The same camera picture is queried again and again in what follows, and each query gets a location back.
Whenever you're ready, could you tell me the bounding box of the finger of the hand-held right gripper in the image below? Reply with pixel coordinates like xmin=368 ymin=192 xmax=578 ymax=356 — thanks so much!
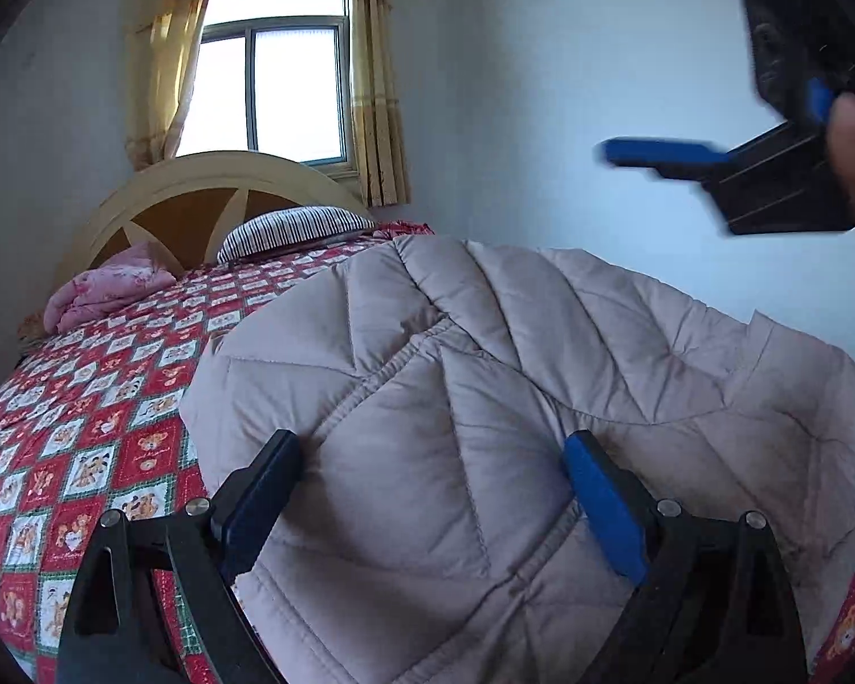
xmin=597 ymin=121 xmax=855 ymax=237

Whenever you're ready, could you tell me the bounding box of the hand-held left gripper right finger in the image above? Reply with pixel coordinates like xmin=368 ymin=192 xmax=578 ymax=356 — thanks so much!
xmin=561 ymin=429 xmax=809 ymax=684

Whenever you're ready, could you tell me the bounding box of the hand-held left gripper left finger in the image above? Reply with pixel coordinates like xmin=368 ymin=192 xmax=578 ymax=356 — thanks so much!
xmin=55 ymin=429 xmax=305 ymax=684

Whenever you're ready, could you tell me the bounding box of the beige quilted puffer jacket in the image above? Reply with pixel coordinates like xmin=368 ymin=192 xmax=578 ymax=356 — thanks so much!
xmin=180 ymin=234 xmax=855 ymax=684

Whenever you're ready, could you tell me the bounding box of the window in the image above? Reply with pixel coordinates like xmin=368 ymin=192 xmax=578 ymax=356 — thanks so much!
xmin=174 ymin=0 xmax=353 ymax=173

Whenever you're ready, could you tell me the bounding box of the striped pillow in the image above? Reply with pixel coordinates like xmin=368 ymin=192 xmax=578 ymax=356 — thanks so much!
xmin=215 ymin=205 xmax=377 ymax=264

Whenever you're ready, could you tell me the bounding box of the red patterned bedspread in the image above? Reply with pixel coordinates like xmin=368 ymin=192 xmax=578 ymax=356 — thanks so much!
xmin=0 ymin=217 xmax=855 ymax=684

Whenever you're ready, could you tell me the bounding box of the pink floral blanket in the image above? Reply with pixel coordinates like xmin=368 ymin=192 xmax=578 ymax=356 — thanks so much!
xmin=43 ymin=241 xmax=182 ymax=335

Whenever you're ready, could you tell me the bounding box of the cream wooden headboard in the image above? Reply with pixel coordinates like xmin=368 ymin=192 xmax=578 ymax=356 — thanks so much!
xmin=50 ymin=151 xmax=372 ymax=293

